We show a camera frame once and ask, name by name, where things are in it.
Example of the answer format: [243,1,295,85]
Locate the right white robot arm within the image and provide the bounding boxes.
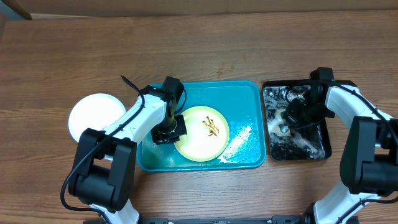
[283,82,397,223]

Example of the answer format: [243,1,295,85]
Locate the yellow green scrub sponge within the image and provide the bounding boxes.
[273,109,291,137]

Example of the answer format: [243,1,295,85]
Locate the yellow-green rimmed plate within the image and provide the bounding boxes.
[174,106,229,162]

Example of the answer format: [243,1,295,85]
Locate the black soapy water tray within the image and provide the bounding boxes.
[262,80,331,161]

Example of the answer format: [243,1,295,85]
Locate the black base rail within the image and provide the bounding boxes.
[83,213,360,224]

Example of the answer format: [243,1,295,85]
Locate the white plate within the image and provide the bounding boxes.
[68,93,126,142]

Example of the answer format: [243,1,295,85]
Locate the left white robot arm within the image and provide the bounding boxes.
[60,85,187,223]

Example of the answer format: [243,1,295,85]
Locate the teal plastic tray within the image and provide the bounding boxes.
[137,80,267,172]

